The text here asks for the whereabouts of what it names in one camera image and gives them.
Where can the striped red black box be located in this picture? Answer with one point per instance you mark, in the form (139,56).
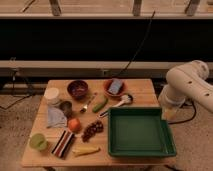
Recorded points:
(62,144)

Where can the white dish brush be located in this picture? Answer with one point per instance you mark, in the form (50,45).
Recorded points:
(125,99)

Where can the orange fruit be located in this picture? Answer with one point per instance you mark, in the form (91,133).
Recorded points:
(74,125)

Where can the dark purple bowl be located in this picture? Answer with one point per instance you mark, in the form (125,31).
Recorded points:
(78,89)

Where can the light blue cloth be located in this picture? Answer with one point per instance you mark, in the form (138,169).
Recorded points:
(55,118)

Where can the small metal cup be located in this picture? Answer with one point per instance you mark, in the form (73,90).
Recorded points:
(66,107)

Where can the green plastic tray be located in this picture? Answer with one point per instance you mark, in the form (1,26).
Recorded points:
(139,132)

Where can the wooden table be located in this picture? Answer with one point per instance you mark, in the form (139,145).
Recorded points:
(144,95)

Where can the orange bowl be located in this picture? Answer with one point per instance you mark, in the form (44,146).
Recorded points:
(106,85)

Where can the blue sponge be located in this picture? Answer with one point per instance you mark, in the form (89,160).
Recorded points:
(115,86)

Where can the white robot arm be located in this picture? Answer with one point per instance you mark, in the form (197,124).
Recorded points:
(186,81)

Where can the white cup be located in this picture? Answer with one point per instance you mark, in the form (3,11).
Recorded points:
(52,96)

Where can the green cup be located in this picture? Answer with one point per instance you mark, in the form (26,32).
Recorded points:
(38,142)

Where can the bunch of dark grapes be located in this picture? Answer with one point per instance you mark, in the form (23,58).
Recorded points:
(91,130)

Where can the green cucumber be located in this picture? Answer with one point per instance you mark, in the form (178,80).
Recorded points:
(100,105)

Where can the yellow banana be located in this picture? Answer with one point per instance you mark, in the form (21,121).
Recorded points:
(78,151)

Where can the metal fork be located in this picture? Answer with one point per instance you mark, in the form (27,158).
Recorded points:
(85,107)

